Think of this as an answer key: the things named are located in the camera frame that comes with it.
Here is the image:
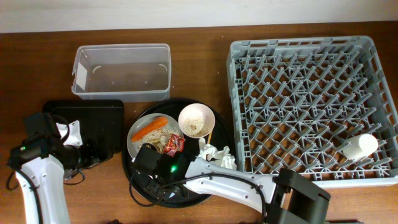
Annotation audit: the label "peanut shells and rice scraps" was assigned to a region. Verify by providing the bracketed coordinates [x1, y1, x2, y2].
[140, 128, 180, 154]

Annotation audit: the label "red snack wrapper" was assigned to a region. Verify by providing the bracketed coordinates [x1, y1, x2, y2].
[164, 134, 185, 157]

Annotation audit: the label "grey plate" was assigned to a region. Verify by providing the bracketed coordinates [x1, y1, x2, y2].
[126, 113, 183, 159]

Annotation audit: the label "orange carrot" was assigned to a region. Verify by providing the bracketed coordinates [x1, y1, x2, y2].
[131, 116, 168, 142]

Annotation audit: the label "white tissue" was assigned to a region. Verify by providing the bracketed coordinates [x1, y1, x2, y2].
[198, 144, 237, 170]

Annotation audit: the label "white cup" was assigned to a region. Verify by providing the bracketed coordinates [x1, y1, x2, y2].
[342, 134, 379, 161]

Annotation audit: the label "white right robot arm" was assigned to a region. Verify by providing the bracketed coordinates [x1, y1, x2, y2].
[132, 144, 331, 223]

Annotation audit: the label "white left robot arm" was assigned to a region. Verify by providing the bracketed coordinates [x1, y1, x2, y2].
[7, 135, 112, 223]

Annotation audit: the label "clear plastic waste bin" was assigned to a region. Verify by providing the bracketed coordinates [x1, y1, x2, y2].
[72, 44, 172, 103]

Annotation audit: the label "grey dishwasher rack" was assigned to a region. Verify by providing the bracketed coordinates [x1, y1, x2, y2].
[226, 35, 397, 189]

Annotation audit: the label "black rectangular tray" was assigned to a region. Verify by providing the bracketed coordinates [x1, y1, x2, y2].
[43, 100, 124, 154]

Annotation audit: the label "white plastic fork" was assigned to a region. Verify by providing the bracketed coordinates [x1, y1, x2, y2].
[198, 138, 206, 151]

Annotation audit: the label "rice crumbs in bowl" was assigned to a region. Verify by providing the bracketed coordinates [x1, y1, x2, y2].
[182, 116, 210, 138]

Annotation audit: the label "pink bowl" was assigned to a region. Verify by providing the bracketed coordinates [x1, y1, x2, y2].
[178, 103, 216, 139]

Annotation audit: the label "wooden chopstick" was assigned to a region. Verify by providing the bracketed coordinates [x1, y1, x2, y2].
[207, 130, 213, 144]

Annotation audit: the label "round black serving tray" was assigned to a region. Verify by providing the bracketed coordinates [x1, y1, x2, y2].
[122, 98, 236, 208]

